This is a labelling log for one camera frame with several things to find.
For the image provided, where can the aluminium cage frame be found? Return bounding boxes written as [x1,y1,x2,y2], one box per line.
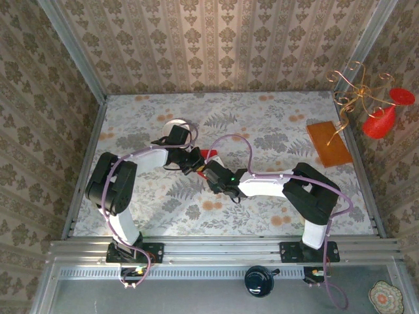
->
[31,0,415,314]

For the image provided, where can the small controller board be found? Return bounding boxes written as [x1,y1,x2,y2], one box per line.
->
[302,266,332,288]
[119,265,147,290]

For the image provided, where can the gold wire ornament stand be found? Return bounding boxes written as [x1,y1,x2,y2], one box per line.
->
[325,61,395,147]

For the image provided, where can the patterned decorative plate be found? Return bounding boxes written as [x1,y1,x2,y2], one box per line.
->
[369,280,405,314]

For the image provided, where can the grey slotted cable duct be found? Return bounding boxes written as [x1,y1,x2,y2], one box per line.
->
[58,266,328,281]

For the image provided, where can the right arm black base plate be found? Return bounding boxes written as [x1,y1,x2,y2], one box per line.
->
[280,240,340,264]

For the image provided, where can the red wine glass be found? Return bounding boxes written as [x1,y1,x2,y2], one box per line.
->
[362,87,416,140]

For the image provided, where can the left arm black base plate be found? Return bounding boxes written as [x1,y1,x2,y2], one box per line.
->
[105,240,164,264]

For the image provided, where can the orange wooden board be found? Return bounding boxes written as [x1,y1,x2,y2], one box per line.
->
[306,120,354,167]

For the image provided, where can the dark blue cup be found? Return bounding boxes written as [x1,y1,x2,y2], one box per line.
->
[244,265,281,298]

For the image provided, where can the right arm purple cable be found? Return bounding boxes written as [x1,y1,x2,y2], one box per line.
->
[202,133,354,310]

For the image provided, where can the white bowl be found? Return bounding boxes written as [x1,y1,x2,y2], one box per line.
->
[162,118,194,140]

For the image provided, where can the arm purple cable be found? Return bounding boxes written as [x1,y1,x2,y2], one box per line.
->
[101,122,200,290]
[202,133,354,310]

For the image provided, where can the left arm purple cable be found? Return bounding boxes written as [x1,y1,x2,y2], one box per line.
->
[101,122,200,290]

